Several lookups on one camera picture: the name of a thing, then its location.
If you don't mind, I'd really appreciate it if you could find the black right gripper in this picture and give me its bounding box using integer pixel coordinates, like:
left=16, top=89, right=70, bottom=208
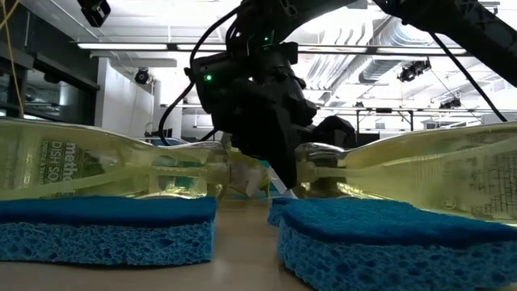
left=191, top=42, right=357, bottom=190

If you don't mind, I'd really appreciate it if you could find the blue sponge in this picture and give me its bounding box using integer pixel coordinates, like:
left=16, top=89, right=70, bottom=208
left=267, top=196, right=517, bottom=291
left=0, top=196, right=218, bottom=267

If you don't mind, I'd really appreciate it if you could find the teal plastic bin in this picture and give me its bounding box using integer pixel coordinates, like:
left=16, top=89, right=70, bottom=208
left=258, top=159, right=286, bottom=199

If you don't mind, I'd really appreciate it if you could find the black overhead light bar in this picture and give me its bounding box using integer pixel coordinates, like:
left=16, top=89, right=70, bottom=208
left=76, top=41, right=517, bottom=56

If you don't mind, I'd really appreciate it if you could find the black metal table frame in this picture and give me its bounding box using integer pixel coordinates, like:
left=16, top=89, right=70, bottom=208
left=355, top=107, right=415, bottom=137

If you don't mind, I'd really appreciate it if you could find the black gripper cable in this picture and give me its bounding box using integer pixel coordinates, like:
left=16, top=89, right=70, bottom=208
left=158, top=3, right=243, bottom=147

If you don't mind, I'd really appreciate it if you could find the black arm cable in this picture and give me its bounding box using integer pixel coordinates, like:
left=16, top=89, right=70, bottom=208
left=427, top=31, right=508, bottom=123

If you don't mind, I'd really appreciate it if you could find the yellow cable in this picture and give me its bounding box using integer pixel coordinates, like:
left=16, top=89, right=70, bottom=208
left=0, top=0, right=26, bottom=118

